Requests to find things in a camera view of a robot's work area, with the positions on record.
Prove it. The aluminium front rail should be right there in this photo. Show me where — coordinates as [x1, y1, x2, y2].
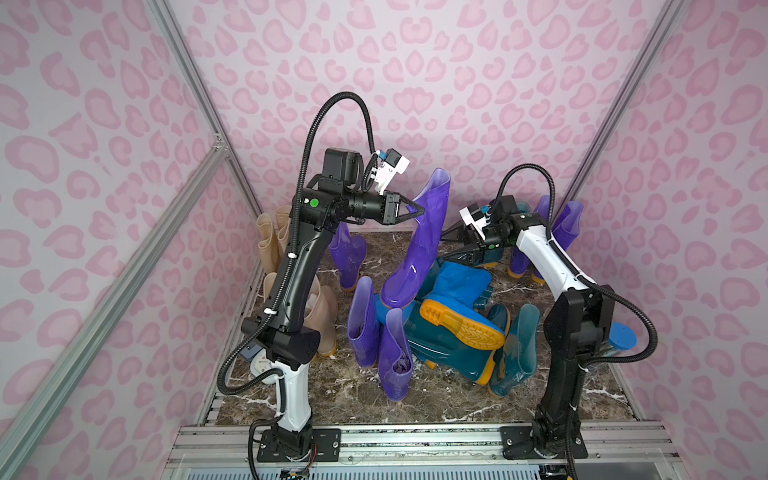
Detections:
[161, 421, 688, 479]

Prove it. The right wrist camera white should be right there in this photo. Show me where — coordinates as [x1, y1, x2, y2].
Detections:
[459, 203, 490, 240]

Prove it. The right aluminium frame post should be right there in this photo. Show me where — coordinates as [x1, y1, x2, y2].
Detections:
[559, 0, 689, 211]

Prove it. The large purple boot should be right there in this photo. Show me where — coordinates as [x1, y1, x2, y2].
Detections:
[328, 222, 367, 291]
[380, 168, 451, 309]

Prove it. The left back aluminium post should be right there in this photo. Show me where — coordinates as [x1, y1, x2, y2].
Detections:
[145, 0, 262, 217]

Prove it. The large purple boot back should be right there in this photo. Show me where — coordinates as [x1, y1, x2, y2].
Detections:
[380, 168, 451, 309]

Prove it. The purple rain boot small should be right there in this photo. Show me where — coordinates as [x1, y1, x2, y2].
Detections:
[507, 195, 550, 278]
[536, 195, 584, 250]

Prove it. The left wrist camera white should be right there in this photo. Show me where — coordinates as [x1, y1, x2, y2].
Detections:
[371, 148, 410, 195]

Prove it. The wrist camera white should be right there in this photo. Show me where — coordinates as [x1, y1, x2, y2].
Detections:
[459, 203, 490, 240]
[371, 148, 410, 195]

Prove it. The beige rain boot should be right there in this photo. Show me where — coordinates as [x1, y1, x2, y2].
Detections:
[275, 205, 292, 255]
[256, 212, 282, 274]
[262, 272, 279, 308]
[304, 277, 338, 357]

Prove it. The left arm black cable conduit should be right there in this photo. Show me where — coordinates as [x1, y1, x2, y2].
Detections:
[215, 91, 378, 397]

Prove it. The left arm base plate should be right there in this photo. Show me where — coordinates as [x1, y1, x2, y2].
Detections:
[256, 425, 341, 463]

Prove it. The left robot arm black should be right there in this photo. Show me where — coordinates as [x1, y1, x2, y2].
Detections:
[247, 187, 424, 456]

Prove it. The teal rain boot upright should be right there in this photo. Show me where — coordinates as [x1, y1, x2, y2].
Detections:
[476, 201, 530, 269]

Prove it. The large purple boot front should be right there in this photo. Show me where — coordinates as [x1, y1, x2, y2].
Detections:
[328, 222, 367, 291]

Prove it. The small white alarm clock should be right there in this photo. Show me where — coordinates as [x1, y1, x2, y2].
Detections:
[250, 349, 278, 385]

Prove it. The large teal boot yellow sole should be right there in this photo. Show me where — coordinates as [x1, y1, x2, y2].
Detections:
[404, 294, 511, 385]

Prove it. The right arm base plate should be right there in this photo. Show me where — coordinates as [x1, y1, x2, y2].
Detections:
[499, 424, 589, 461]

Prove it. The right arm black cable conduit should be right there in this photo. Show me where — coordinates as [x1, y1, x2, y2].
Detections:
[494, 163, 660, 365]

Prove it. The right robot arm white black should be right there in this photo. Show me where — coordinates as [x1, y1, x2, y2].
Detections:
[441, 213, 614, 460]

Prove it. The blue rain boot yellow sole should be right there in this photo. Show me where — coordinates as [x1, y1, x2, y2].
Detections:
[419, 261, 505, 351]

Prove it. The left aluminium frame strut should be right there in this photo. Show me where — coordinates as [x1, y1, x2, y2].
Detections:
[1, 143, 231, 479]

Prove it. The teal rain boot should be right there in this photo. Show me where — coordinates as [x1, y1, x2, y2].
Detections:
[476, 201, 530, 269]
[488, 304, 541, 397]

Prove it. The purple rain boot front right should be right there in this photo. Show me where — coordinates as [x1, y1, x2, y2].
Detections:
[378, 308, 413, 402]

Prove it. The blue cap water bottle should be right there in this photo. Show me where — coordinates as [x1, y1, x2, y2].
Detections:
[608, 322, 638, 352]

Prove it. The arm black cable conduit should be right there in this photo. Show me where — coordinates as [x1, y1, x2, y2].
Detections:
[215, 91, 378, 397]
[494, 163, 660, 365]

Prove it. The purple rain boot front left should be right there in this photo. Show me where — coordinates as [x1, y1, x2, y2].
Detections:
[347, 276, 380, 368]

